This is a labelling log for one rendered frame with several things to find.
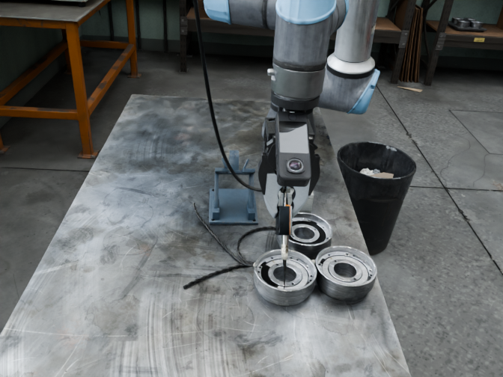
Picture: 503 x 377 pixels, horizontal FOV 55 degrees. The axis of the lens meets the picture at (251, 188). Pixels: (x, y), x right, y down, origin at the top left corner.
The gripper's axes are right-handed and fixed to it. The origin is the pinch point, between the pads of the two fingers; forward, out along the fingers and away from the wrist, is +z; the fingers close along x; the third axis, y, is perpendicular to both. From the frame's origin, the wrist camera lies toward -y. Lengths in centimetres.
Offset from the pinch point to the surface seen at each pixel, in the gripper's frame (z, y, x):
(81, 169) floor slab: 93, 174, 84
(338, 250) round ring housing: 9.9, 2.8, -11.3
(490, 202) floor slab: 93, 148, -142
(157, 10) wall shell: 56, 405, 64
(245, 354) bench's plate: 13.2, -17.4, 6.4
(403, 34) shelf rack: 49, 335, -146
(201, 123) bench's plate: 13, 63, 15
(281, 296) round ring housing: 10.4, -8.3, 0.3
